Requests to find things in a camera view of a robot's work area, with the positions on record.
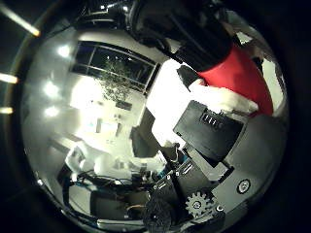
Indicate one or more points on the leafy indoor plant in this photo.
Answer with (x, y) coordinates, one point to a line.
(120, 81)

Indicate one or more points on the dark framed window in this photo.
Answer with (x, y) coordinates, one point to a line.
(87, 55)

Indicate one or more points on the dark wall picture frame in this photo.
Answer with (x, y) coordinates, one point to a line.
(123, 105)

